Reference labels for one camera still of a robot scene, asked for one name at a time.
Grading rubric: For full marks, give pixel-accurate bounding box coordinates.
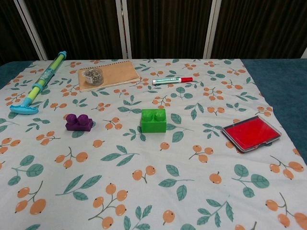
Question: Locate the clear round box of clips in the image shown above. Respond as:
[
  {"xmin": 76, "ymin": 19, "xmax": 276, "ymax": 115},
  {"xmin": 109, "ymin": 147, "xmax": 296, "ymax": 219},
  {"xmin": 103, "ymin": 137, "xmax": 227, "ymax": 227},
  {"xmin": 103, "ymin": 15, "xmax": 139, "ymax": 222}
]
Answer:
[{"xmin": 82, "ymin": 68, "xmax": 104, "ymax": 86}]

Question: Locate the floral printed tablecloth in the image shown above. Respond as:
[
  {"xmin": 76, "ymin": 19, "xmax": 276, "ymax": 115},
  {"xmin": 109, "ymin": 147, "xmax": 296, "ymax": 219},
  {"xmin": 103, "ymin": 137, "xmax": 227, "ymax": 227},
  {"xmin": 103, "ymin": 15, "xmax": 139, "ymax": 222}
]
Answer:
[{"xmin": 0, "ymin": 58, "xmax": 307, "ymax": 230}]

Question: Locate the small purple building block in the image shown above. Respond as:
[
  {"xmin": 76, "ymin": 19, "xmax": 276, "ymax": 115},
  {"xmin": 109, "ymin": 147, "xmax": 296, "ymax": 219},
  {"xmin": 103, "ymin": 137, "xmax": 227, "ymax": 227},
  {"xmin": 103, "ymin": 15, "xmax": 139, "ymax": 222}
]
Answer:
[{"xmin": 65, "ymin": 114, "xmax": 94, "ymax": 132}]

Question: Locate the red capped marker pen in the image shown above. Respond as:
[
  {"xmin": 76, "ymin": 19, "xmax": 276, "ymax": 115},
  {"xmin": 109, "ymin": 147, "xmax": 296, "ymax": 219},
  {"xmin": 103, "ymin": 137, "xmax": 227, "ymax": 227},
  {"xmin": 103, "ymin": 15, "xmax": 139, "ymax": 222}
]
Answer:
[{"xmin": 152, "ymin": 76, "xmax": 194, "ymax": 86}]

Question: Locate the dark folding partition screen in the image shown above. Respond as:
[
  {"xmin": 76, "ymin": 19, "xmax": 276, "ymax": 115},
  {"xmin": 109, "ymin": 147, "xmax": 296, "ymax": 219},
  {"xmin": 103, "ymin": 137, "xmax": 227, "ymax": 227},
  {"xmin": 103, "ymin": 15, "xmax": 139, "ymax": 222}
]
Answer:
[{"xmin": 0, "ymin": 0, "xmax": 307, "ymax": 65}]

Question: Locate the red ink pad case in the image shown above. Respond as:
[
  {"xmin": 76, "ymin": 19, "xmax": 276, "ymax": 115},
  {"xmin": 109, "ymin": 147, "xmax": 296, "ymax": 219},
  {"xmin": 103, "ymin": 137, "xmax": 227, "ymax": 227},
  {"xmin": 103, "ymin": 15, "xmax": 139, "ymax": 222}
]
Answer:
[{"xmin": 221, "ymin": 115, "xmax": 282, "ymax": 153}]

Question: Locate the green toy brick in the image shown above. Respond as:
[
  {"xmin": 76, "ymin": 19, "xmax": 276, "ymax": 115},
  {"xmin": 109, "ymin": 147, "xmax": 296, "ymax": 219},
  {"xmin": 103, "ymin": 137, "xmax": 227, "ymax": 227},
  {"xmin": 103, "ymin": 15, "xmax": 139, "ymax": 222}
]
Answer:
[{"xmin": 140, "ymin": 108, "xmax": 167, "ymax": 133}]

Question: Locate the green blue toy syringe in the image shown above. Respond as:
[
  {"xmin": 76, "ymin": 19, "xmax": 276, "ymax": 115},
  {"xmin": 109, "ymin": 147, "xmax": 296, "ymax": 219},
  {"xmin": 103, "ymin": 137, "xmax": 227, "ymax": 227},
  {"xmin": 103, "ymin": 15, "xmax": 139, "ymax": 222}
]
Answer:
[{"xmin": 9, "ymin": 50, "xmax": 67, "ymax": 115}]

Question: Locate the brown spiral notebook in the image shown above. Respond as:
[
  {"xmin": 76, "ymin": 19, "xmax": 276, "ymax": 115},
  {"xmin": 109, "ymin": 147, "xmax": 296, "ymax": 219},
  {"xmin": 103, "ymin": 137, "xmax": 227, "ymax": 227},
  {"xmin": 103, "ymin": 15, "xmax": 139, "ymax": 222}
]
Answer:
[{"xmin": 78, "ymin": 60, "xmax": 141, "ymax": 92}]

